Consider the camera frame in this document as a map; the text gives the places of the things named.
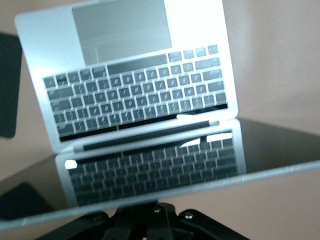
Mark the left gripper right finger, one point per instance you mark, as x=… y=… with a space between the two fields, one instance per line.
x=200 y=227

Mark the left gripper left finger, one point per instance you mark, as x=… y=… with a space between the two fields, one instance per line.
x=112 y=227

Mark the silver laptop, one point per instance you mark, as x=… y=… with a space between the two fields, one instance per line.
x=125 y=25

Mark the black mouse pad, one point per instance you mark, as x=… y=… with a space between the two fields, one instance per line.
x=8 y=85

